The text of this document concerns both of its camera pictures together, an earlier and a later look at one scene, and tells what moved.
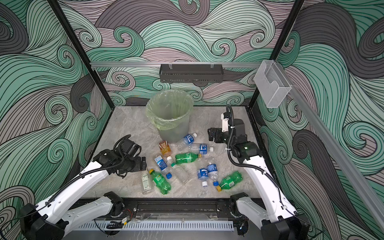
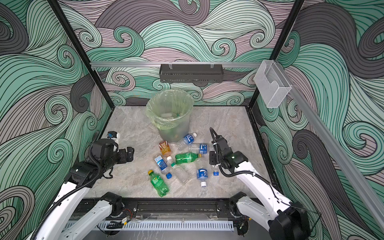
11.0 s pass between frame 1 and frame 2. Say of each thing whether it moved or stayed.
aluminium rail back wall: stayed
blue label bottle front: stayed
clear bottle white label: moved
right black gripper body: moved
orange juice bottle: stayed
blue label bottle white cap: stayed
